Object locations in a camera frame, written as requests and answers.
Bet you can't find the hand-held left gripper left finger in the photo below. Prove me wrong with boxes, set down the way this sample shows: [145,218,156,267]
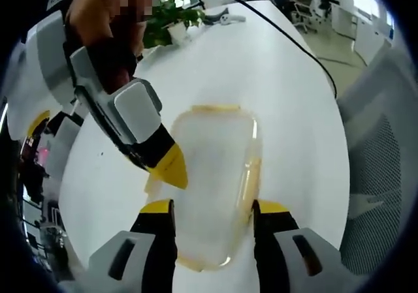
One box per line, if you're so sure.
[88,198,179,293]

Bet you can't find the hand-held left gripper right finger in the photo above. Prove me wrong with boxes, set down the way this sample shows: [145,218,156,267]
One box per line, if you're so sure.
[252,199,347,293]

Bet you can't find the clear plastic food container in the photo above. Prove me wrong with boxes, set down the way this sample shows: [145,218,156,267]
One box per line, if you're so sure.
[144,103,264,273]

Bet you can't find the person's right hand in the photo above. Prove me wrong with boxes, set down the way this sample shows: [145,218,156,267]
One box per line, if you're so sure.
[66,0,157,90]

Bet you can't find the dark cluttered shelf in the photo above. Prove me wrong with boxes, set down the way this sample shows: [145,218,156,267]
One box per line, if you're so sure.
[18,136,74,276]

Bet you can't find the green potted plant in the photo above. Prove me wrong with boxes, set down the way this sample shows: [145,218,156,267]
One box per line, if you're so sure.
[142,0,207,50]

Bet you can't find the grey mesh office chair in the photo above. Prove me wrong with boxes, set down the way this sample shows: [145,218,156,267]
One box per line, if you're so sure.
[336,40,418,276]

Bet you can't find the white and grey device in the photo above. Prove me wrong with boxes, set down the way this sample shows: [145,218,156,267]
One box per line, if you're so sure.
[204,7,248,27]

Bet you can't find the white office chair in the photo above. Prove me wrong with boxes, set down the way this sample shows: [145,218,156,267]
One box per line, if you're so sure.
[291,0,320,35]

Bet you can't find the white low cabinet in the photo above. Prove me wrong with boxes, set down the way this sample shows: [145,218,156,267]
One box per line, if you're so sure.
[330,3,394,66]

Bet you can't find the black cable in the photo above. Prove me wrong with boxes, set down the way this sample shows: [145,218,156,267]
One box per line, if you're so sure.
[156,0,338,97]

